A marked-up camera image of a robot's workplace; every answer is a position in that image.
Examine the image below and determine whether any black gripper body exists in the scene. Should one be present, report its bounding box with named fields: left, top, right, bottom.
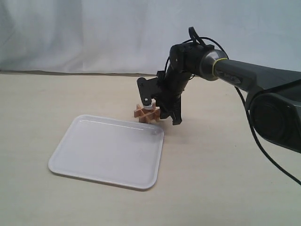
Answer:
left=157, top=42, right=213, bottom=111

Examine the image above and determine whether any notched wooden piece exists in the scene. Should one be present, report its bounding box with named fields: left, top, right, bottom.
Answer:
left=151, top=104, right=161, bottom=122
left=134, top=106, right=151, bottom=118
left=134, top=104, right=147, bottom=123
left=146, top=115, right=152, bottom=124

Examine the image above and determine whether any white rectangular plastic tray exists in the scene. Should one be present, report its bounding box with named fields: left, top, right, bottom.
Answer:
left=48, top=114, right=165, bottom=190

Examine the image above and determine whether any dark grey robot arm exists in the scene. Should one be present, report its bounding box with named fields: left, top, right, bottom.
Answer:
left=157, top=43, right=301, bottom=152

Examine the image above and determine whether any white backdrop cloth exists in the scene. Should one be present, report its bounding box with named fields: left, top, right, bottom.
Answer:
left=0, top=0, right=301, bottom=74

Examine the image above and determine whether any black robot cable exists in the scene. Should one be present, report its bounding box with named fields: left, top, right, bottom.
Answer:
left=188, top=27, right=301, bottom=183

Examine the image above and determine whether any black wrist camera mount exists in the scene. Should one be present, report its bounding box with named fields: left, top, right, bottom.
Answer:
left=137, top=77, right=162, bottom=110

